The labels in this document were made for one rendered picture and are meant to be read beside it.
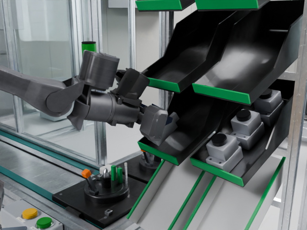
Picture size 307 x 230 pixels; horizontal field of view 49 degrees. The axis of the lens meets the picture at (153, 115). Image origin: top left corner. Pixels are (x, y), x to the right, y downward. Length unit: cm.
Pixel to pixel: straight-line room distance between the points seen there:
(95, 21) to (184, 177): 60
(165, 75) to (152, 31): 422
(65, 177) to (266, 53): 87
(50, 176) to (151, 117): 78
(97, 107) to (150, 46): 438
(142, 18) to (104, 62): 435
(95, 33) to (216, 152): 66
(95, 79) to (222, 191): 41
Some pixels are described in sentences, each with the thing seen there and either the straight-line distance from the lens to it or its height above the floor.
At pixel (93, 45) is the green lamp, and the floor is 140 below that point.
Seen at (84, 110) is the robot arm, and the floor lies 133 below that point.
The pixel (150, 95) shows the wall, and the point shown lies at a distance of 511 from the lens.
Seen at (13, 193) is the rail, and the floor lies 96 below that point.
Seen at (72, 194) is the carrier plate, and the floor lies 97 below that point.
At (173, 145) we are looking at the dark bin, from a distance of 79.
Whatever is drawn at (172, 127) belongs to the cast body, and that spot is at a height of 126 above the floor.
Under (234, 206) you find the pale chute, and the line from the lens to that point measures 81.
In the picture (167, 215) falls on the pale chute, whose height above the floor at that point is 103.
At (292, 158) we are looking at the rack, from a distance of 75.
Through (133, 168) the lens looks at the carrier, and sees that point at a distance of 124.
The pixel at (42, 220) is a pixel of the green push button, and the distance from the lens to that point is 100.
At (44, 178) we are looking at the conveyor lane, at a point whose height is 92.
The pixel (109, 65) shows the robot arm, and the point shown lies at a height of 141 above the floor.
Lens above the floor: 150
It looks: 16 degrees down
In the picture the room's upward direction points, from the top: straight up
